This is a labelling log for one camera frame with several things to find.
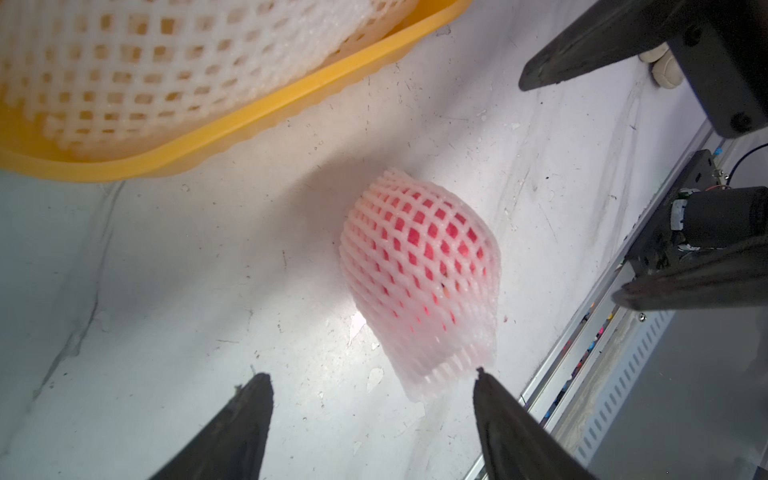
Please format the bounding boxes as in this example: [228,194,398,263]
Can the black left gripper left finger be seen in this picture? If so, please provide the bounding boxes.
[153,373,274,479]

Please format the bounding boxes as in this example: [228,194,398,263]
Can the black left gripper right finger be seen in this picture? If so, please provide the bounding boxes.
[473,368,594,480]

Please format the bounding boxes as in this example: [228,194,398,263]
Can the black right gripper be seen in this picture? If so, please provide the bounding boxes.
[518,0,767,139]

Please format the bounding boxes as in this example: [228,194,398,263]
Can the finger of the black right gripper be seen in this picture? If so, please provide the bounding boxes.
[612,236,767,311]

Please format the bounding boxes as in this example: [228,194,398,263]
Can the netted apple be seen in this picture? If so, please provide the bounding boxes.
[339,169,501,402]

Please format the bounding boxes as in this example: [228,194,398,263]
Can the yellow plastic tub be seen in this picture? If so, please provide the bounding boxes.
[1,0,472,183]

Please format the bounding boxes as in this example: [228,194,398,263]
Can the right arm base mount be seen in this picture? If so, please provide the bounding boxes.
[627,150,767,278]

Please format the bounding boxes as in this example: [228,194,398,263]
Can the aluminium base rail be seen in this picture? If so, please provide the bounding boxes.
[464,119,768,480]

